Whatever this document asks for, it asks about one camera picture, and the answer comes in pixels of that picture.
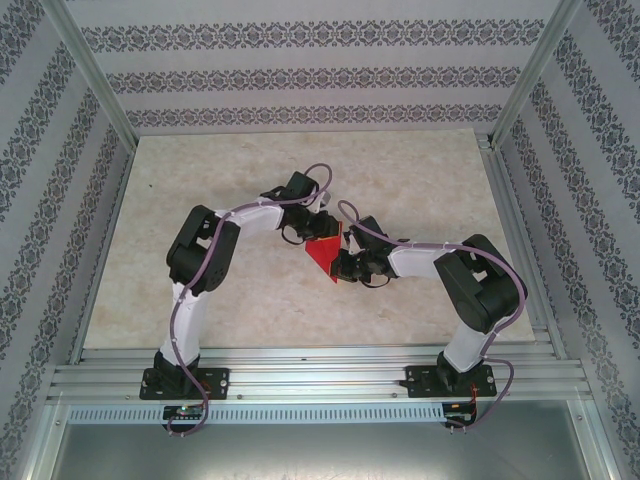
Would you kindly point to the red paper sheet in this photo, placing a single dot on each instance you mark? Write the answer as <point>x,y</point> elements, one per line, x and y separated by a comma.
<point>322,252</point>

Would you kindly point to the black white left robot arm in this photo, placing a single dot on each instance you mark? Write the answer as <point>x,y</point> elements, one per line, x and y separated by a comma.
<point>200,255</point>

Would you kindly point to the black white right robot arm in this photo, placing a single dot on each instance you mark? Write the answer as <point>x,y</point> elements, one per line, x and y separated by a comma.
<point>480,295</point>

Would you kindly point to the grey metal sheet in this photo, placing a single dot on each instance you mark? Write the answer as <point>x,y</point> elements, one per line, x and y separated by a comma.
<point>320,452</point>

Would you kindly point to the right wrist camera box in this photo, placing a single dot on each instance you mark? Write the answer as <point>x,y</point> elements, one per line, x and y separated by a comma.
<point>351,245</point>

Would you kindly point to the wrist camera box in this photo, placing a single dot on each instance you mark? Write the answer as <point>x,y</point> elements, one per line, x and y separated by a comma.
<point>351,245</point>
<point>325,200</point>

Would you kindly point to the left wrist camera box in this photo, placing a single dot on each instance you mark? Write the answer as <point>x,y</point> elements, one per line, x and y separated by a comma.
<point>325,200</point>

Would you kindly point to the aluminium mounting rail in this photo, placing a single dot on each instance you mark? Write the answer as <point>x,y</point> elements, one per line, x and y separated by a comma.
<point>320,375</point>

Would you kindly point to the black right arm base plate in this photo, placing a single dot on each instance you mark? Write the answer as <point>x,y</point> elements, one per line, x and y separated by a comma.
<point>417,382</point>

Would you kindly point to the aluminium side rail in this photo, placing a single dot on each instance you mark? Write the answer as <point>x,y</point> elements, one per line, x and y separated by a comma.
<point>514,225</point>
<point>116,200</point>

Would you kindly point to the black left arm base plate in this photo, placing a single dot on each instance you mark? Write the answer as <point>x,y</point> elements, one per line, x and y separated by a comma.
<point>220,382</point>

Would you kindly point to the aluminium frame post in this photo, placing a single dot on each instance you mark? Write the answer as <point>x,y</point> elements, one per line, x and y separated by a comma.
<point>90,72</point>
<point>537,72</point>

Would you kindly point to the aluminium frame strut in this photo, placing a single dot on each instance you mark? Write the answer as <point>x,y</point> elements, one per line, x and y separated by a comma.
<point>597,445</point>
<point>42,445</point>

